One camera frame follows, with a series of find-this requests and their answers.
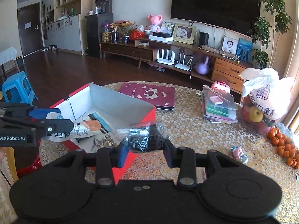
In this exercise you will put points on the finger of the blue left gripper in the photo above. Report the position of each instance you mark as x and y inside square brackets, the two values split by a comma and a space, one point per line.
[51, 126]
[41, 113]

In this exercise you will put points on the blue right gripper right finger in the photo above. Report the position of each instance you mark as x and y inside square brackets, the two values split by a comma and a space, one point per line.
[170, 154]

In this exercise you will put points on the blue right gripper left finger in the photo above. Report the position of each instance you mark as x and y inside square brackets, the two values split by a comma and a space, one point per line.
[118, 155]

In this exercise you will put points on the silver foil snack packet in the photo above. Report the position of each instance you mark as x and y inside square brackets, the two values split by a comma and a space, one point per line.
[104, 141]

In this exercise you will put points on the clear bag black items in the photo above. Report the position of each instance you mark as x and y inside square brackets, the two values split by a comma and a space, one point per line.
[143, 137]

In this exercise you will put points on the white chicken snack packet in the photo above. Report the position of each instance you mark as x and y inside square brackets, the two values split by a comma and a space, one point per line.
[86, 126]

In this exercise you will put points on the light green tea box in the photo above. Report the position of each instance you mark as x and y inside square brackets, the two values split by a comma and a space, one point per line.
[97, 123]

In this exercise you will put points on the blue plastic stool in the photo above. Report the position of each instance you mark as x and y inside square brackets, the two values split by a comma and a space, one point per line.
[17, 89]

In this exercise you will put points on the red cardboard box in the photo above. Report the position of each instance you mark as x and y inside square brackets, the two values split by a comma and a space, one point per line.
[118, 109]

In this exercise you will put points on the maroon bear tablet case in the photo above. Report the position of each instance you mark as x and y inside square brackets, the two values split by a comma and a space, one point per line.
[162, 97]

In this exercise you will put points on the pink cartoon figurine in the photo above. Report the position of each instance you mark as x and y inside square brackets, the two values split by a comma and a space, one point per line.
[239, 155]

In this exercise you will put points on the stack of plastic bead cases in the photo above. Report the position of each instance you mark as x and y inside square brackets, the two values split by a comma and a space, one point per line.
[218, 106]

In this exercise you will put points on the pink toy case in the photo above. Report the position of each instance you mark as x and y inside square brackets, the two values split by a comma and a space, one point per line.
[221, 86]

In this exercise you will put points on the white router thin antennas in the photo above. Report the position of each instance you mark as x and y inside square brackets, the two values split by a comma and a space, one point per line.
[183, 62]

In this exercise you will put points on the white router tall antennas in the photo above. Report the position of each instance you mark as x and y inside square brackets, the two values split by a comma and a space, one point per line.
[165, 57]

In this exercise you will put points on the wooden tv cabinet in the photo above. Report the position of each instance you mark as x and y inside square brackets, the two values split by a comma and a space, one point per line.
[196, 62]

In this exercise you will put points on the black cabinet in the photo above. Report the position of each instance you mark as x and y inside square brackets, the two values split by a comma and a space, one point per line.
[97, 22]

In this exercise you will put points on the white plastic bag of fruit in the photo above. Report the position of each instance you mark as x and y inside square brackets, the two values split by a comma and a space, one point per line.
[266, 97]

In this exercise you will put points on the pile of mandarin oranges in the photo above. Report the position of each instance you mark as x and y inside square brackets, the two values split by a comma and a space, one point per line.
[285, 147]

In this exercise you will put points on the black speaker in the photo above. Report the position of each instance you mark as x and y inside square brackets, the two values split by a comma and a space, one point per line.
[203, 39]

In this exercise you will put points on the flower pot arrangement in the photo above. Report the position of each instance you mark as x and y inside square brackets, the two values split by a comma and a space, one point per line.
[124, 28]

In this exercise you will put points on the child portrait photo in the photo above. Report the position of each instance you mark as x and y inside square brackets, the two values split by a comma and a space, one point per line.
[229, 45]

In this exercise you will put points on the blue picture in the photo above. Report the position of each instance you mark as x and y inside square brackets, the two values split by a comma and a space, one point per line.
[244, 50]

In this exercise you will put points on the pink teddy bear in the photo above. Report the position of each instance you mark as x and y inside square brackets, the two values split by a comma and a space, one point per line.
[155, 22]

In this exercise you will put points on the potted green plant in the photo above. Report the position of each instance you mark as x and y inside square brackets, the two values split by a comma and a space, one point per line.
[267, 34]

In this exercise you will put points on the black television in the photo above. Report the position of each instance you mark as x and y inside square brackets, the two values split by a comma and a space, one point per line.
[234, 15]

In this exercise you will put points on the framed photo cream frame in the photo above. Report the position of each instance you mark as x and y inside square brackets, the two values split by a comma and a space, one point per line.
[184, 34]

